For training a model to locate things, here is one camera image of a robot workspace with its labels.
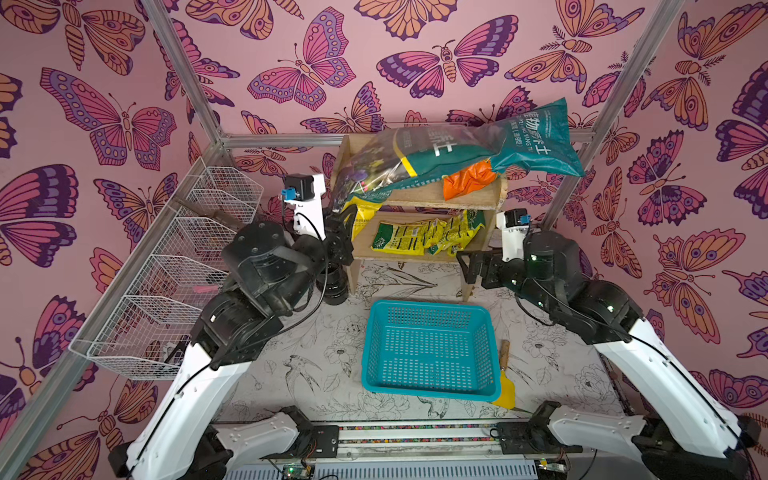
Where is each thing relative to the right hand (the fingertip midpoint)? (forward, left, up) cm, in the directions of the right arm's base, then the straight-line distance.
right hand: (472, 254), depth 62 cm
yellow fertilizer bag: (+19, +11, -15) cm, 27 cm away
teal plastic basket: (-4, +5, -40) cm, 41 cm away
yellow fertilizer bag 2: (+16, +1, -11) cm, 20 cm away
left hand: (-2, +22, +15) cm, 27 cm away
